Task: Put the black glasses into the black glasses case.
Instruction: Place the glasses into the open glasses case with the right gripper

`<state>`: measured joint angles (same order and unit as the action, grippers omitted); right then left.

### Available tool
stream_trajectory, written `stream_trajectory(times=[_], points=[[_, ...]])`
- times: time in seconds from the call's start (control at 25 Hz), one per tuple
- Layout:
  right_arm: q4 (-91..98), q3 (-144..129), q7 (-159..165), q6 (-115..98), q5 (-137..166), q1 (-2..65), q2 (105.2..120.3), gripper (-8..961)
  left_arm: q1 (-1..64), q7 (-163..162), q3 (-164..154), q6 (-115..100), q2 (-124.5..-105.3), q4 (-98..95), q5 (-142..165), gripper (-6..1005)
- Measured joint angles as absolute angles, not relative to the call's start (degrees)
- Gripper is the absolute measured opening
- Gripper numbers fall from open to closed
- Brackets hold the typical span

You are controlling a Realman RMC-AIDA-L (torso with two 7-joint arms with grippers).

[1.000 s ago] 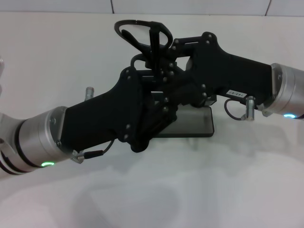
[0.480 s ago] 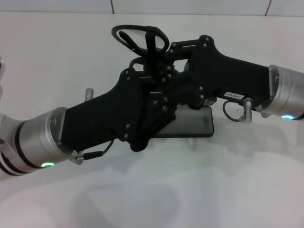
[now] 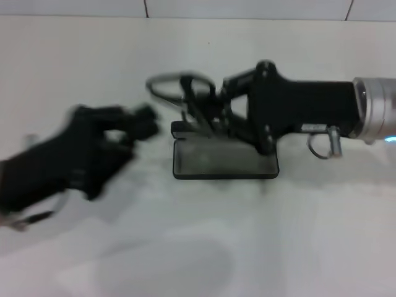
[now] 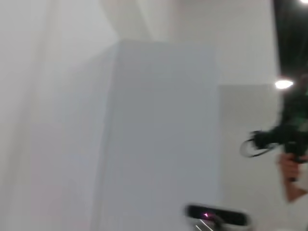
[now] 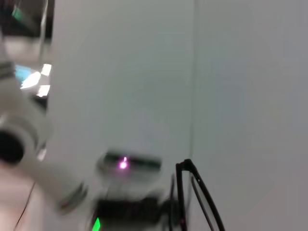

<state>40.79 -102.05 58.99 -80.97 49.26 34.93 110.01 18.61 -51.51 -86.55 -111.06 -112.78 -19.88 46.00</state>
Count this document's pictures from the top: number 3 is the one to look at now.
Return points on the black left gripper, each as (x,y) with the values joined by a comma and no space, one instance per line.
(55,157)

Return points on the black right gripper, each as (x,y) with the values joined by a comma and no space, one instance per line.
(303,105)

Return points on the black glasses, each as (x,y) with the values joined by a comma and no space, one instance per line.
(187,92)

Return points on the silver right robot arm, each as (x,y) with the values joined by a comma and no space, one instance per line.
(377,105)

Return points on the black glasses case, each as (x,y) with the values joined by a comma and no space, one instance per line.
(191,157)

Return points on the white number label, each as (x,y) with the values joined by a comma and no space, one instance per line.
(312,127)

